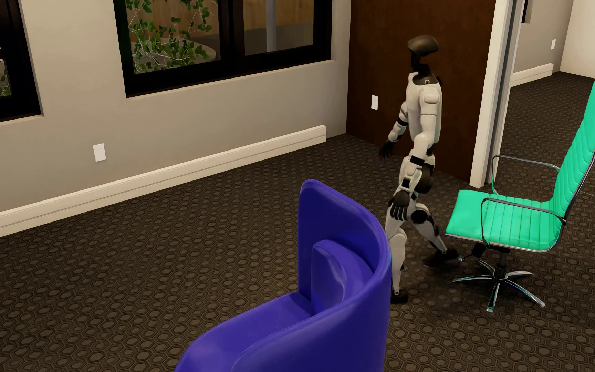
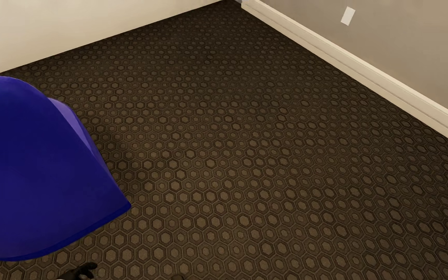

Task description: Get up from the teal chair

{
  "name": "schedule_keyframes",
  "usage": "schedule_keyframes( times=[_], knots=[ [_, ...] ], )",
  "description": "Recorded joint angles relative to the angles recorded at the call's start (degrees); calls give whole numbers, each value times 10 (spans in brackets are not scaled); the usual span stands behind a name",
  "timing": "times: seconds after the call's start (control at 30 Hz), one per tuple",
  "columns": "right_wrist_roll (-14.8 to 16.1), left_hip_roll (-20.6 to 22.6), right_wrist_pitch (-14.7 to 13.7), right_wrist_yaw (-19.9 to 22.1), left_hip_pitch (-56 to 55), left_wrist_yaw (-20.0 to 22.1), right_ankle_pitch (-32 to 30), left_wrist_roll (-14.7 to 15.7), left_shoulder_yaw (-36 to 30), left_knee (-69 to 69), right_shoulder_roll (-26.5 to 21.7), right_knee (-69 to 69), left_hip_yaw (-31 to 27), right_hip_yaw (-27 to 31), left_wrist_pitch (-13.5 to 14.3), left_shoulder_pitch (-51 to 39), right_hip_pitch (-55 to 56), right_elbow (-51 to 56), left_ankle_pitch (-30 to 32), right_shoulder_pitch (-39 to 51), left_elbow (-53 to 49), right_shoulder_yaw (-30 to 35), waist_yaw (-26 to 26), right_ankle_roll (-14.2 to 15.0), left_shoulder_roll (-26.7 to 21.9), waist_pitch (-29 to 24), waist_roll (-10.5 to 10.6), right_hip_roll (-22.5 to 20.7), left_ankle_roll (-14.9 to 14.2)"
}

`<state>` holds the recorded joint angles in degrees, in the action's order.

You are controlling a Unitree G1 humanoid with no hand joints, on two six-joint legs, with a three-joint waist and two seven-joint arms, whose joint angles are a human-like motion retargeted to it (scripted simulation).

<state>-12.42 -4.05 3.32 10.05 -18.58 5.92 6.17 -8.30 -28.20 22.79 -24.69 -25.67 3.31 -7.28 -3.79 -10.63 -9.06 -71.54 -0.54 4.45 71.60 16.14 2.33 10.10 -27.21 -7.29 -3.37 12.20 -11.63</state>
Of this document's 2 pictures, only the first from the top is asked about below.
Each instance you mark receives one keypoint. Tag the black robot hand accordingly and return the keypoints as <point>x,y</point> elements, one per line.
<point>400,205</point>
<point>386,149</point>

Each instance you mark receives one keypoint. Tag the teal office chair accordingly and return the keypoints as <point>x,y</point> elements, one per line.
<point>524,217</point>

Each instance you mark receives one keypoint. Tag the white left robot leg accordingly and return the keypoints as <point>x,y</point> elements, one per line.
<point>428,222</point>

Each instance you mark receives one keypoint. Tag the white robot leg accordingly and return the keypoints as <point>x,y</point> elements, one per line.
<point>428,222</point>
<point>396,248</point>

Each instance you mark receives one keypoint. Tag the white right robot leg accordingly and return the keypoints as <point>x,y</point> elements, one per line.
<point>396,248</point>

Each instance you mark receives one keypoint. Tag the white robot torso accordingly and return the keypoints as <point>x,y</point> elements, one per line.
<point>423,106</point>

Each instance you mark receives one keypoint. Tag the dark brown wooden door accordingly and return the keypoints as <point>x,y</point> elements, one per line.
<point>380,51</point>

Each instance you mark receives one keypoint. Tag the black robot head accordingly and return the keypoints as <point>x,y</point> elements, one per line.
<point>422,46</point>

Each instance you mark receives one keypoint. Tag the blue tub armchair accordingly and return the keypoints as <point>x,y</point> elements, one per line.
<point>328,289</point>

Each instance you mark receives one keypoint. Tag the short white baseboard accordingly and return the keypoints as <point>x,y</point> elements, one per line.
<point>532,74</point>

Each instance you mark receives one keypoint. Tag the large black-framed window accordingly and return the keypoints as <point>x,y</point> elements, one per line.
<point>225,67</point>

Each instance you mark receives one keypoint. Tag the long white baseboard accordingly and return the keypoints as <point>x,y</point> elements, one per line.
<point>147,181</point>

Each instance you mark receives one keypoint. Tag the small black-framed window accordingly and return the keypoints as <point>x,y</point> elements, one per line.
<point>23,57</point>

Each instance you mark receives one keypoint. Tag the white door frame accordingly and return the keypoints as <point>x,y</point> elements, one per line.
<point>494,93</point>

